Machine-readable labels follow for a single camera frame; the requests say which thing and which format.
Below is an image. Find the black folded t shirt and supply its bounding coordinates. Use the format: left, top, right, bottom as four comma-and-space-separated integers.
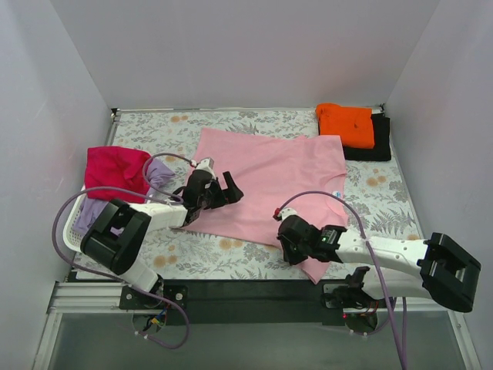
343, 113, 391, 162

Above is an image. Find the white plastic basket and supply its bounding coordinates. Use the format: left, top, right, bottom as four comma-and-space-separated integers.
62, 193, 107, 253

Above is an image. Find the lavender t shirt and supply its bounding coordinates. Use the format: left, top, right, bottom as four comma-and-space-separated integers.
72, 159, 175, 235

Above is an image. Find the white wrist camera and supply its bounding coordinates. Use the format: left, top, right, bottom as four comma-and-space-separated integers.
190, 157, 214, 173
273, 207, 297, 222

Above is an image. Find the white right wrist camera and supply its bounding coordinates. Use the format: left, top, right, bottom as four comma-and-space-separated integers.
273, 207, 297, 222

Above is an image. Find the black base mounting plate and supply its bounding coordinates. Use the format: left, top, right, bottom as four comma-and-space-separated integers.
119, 279, 386, 328

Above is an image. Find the orange folded t shirt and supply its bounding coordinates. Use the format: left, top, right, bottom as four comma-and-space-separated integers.
315, 103, 375, 149

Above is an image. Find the red t shirt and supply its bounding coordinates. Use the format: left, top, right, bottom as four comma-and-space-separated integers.
84, 146, 150, 195

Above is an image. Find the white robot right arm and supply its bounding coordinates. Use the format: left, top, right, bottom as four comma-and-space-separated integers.
275, 210, 481, 313

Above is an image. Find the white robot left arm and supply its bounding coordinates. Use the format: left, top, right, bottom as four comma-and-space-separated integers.
80, 170, 243, 308

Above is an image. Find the pink t shirt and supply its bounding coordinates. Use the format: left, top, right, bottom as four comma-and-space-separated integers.
186, 128, 348, 278

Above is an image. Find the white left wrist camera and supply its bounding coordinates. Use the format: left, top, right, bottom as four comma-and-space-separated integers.
190, 157, 214, 173

